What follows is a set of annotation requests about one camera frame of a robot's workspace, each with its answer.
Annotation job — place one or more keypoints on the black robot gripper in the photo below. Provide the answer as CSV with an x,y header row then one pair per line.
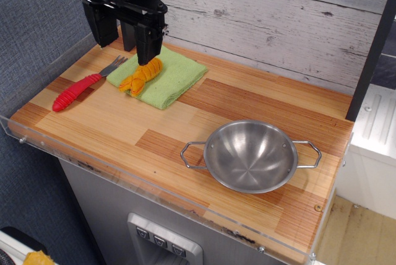
x,y
148,17

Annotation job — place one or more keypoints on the orange plush pepper toy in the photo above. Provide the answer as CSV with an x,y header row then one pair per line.
x,y
136,82

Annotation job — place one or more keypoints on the green folded cloth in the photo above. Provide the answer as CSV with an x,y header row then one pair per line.
x,y
178,75

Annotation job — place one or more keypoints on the grey toy fridge cabinet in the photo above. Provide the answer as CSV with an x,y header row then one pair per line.
x,y
106,205

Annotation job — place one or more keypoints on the silver dispenser button panel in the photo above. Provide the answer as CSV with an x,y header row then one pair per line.
x,y
155,244

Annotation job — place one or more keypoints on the yellow object bottom left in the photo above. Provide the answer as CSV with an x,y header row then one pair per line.
x,y
37,258

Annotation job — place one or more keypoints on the white toy sink unit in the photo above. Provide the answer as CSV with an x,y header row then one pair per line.
x,y
367,174

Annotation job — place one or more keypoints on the black vertical post left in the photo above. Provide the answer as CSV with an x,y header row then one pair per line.
x,y
128,33

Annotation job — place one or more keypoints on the black vertical post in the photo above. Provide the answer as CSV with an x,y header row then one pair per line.
x,y
128,33
374,54

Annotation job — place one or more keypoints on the red handled metal fork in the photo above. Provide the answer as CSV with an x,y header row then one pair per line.
x,y
66,97

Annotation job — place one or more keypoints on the clear acrylic guard rail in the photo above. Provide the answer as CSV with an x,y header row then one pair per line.
x,y
138,145

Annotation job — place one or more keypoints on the metal bowl with handles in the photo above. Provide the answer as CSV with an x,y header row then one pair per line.
x,y
253,157

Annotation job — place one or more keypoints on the black vertical post right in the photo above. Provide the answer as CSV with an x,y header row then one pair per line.
x,y
374,54

